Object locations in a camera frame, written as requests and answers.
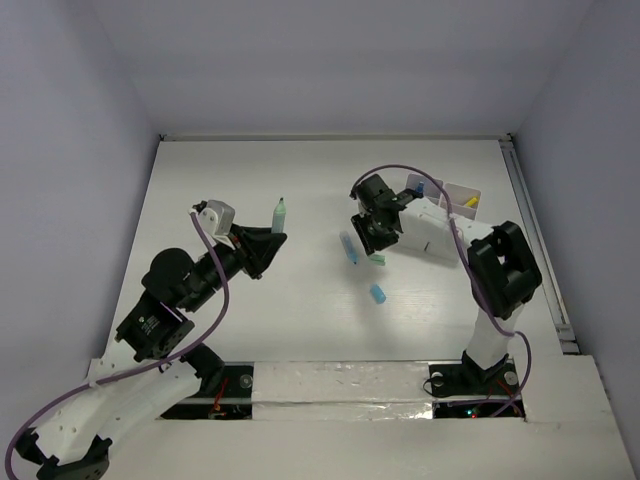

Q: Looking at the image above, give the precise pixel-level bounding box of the grey green marker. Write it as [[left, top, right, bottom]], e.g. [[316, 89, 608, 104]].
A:
[[271, 197, 287, 233]]

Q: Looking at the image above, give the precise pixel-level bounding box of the green eraser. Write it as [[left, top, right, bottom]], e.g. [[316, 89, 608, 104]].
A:
[[369, 254, 386, 266]]

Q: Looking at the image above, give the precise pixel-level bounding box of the white marker yellow cap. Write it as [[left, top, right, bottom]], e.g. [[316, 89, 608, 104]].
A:
[[464, 196, 479, 208]]

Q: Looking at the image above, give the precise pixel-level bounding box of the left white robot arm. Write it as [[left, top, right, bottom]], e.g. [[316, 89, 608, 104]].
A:
[[5, 224, 287, 479]]

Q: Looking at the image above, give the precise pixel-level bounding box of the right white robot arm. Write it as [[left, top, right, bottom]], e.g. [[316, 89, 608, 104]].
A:
[[350, 174, 542, 392]]

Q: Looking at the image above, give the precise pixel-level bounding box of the blue marker upright tip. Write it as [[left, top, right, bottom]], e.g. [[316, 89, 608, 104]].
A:
[[339, 231, 359, 265]]

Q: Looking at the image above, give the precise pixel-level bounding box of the white divided organizer box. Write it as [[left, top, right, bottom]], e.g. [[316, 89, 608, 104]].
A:
[[398, 174, 492, 263]]

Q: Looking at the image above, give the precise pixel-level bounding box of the short blue eraser cap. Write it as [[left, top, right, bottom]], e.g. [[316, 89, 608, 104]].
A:
[[369, 284, 387, 305]]

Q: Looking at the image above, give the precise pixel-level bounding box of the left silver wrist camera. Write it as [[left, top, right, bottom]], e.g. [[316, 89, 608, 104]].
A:
[[192, 200, 235, 239]]

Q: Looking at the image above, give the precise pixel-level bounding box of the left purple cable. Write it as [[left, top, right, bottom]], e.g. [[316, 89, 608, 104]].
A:
[[3, 209, 232, 480]]

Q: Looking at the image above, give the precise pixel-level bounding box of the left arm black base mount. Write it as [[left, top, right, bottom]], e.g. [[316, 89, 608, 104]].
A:
[[160, 363, 254, 421]]

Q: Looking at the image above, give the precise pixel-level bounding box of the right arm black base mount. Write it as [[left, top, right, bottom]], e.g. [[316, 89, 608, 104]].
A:
[[422, 361, 526, 419]]

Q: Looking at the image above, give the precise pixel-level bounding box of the aluminium side rail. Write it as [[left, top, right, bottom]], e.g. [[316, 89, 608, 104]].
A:
[[499, 140, 582, 355]]

